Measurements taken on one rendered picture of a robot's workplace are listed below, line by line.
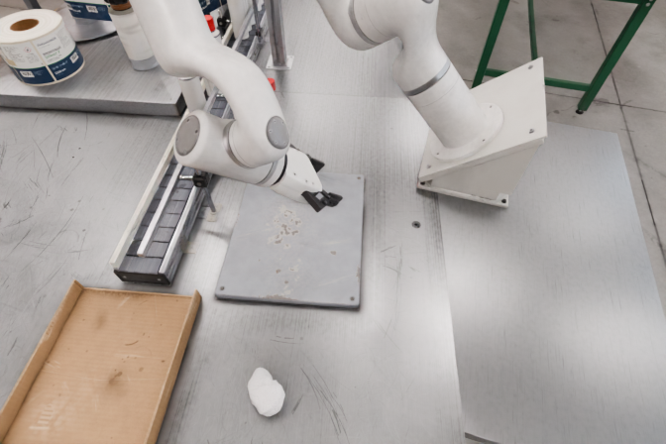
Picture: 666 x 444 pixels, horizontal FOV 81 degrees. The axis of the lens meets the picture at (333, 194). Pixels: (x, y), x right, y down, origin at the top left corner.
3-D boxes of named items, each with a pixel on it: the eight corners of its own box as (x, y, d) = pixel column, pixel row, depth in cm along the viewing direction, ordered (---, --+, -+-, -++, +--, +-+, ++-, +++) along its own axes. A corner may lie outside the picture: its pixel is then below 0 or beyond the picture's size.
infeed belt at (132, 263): (269, -32, 187) (268, -41, 184) (285, -31, 187) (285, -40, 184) (125, 279, 83) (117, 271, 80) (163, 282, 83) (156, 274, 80)
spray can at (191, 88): (196, 116, 111) (174, 51, 96) (214, 117, 111) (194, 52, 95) (191, 128, 108) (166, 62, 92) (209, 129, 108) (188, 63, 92)
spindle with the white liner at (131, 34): (138, 55, 132) (96, -43, 109) (164, 56, 131) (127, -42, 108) (127, 69, 126) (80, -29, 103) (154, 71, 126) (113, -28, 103)
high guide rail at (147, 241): (256, 1, 142) (255, -3, 141) (259, 1, 142) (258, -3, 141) (138, 257, 74) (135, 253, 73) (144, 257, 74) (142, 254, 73)
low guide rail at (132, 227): (238, 14, 147) (237, 9, 145) (241, 15, 147) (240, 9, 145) (113, 268, 79) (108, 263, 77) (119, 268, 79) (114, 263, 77)
